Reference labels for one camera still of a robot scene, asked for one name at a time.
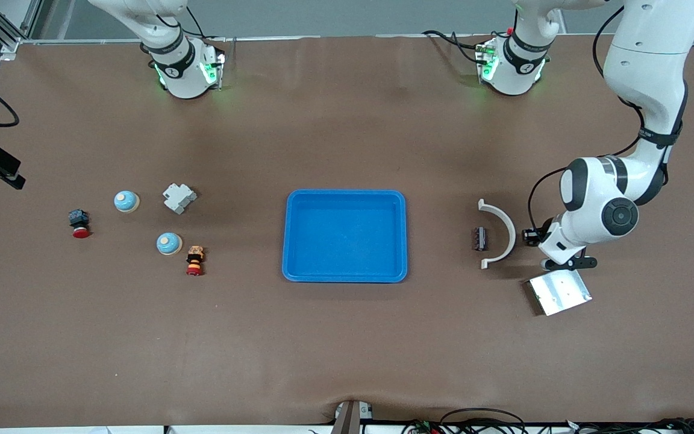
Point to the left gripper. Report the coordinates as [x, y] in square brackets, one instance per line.
[531, 235]

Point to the black electrolytic capacitor block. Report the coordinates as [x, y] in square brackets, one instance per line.
[479, 239]

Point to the blue service bell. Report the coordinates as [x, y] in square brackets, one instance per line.
[125, 201]
[168, 244]

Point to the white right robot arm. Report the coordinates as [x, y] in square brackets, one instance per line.
[178, 72]

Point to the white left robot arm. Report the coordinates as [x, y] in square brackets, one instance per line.
[648, 60]

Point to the blue plastic tray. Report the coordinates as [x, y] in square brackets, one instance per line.
[347, 241]

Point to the white curved pipe clamp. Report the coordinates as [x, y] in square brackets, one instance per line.
[512, 235]

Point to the silver metal plate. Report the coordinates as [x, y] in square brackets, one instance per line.
[561, 295]

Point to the red mushroom push button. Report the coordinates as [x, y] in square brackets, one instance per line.
[79, 220]

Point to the white circuit breaker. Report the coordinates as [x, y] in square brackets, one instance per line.
[178, 198]

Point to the red orange emergency stop button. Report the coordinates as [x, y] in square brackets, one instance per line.
[194, 259]

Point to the brown table cover mat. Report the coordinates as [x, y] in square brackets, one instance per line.
[347, 349]

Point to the aluminium frame profile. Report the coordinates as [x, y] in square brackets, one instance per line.
[8, 45]

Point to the grey metal table bracket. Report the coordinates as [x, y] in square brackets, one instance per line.
[350, 419]

